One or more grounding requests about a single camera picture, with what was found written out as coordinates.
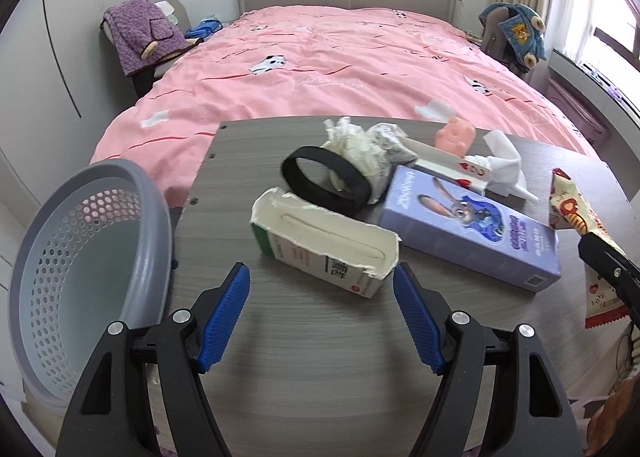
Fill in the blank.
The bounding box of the purple fleece garment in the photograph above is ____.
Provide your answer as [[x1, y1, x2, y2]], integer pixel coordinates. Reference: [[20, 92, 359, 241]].
[[104, 0, 193, 77]]

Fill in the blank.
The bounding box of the lined paper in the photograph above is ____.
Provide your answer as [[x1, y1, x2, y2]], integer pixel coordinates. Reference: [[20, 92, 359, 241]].
[[367, 122, 418, 200]]

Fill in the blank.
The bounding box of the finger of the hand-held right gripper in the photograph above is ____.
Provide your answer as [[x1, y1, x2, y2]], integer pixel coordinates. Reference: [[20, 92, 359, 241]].
[[577, 232, 640, 333]]

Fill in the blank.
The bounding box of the purple cartoon rabbit box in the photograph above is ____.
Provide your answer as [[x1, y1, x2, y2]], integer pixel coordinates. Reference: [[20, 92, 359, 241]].
[[377, 164, 562, 294]]

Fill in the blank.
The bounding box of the blue bag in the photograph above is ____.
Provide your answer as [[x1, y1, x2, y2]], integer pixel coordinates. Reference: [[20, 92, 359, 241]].
[[185, 20, 223, 40]]

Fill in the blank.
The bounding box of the white box with red hearts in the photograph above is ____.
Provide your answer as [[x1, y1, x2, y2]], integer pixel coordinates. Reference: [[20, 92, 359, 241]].
[[400, 137, 493, 195]]

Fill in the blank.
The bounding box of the cream paper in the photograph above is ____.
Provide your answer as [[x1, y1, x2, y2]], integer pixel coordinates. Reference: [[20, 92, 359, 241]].
[[320, 117, 386, 188]]

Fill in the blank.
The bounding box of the cream and red snack wrapper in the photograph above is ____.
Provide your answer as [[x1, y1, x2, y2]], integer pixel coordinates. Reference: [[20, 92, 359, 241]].
[[547, 167, 631, 330]]

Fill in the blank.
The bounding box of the black ring band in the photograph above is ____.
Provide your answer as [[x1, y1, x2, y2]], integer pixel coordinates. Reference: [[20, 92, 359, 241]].
[[281, 146, 373, 212]]

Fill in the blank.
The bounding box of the torn white milk carton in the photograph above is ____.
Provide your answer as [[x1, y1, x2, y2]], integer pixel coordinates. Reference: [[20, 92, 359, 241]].
[[249, 187, 402, 299]]

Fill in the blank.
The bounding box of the white tissue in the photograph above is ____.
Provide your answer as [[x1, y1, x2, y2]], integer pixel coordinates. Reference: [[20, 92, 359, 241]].
[[465, 131, 538, 203]]

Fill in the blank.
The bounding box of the pink pig toy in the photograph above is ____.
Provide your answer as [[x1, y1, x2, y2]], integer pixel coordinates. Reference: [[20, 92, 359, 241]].
[[434, 117, 477, 155]]

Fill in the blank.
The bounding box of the blue denim jacket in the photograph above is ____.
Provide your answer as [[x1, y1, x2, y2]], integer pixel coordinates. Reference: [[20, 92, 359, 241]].
[[480, 2, 547, 73]]

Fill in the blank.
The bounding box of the mauve storage bin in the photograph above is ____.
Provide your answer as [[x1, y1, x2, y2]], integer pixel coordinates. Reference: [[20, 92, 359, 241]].
[[547, 77, 608, 138]]

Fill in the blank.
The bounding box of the brown chair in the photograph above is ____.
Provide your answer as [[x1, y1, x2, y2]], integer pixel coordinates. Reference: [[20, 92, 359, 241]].
[[482, 7, 531, 75]]

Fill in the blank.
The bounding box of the grey window bench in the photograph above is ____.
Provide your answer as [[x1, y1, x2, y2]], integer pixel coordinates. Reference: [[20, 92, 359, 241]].
[[547, 47, 640, 148]]

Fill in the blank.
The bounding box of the pink printed duvet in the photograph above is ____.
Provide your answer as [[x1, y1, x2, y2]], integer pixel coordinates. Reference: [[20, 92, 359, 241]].
[[90, 4, 601, 198]]

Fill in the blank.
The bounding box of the grey perforated plastic basket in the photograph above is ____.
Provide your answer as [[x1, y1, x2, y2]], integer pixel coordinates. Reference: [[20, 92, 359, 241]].
[[7, 158, 176, 403]]

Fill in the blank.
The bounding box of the white wardrobe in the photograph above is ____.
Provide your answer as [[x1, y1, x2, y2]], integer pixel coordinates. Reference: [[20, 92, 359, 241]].
[[0, 0, 168, 218]]

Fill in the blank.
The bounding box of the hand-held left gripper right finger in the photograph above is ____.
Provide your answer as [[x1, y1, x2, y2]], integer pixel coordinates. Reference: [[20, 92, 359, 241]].
[[392, 262, 586, 457]]

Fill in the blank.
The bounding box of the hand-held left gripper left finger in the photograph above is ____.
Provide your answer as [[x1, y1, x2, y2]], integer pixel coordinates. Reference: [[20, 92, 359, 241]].
[[55, 262, 251, 457]]

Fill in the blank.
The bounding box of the window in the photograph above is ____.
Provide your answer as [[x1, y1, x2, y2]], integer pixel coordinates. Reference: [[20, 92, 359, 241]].
[[575, 0, 640, 68]]

